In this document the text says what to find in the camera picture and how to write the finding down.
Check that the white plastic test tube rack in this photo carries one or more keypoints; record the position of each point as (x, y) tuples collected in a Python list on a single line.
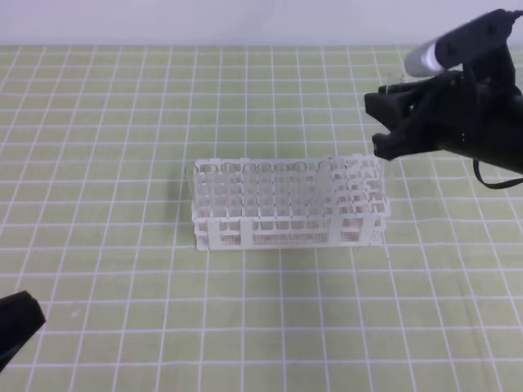
[(233, 205)]

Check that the black grey right wrist camera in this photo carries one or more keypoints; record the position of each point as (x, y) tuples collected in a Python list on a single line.
[(466, 43)]

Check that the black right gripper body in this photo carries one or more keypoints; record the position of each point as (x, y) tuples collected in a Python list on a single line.
[(479, 114)]

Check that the glass tube in rack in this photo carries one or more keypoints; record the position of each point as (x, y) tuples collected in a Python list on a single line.
[(281, 190), (299, 189)]

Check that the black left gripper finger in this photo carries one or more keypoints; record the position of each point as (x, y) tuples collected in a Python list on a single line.
[(21, 316)]

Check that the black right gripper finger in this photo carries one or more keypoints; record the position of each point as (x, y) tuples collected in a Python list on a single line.
[(408, 139), (400, 105)]

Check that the clear glass test tube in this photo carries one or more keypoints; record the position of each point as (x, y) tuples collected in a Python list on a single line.
[(392, 170)]

